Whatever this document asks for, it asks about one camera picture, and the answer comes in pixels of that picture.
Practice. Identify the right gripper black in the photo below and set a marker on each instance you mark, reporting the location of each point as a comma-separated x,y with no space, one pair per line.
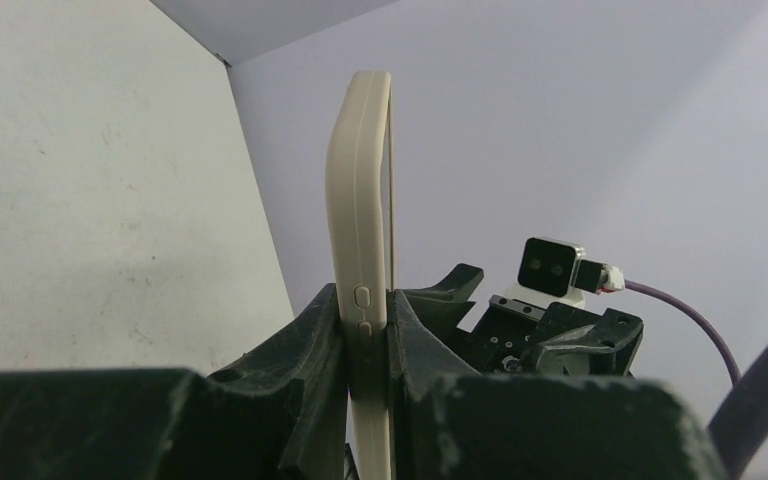
516,337

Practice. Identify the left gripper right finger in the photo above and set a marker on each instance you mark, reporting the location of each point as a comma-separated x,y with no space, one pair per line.
451,422

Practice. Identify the beige phone case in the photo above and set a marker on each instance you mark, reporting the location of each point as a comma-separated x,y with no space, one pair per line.
362,251

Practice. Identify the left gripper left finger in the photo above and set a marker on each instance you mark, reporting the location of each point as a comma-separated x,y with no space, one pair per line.
278,412

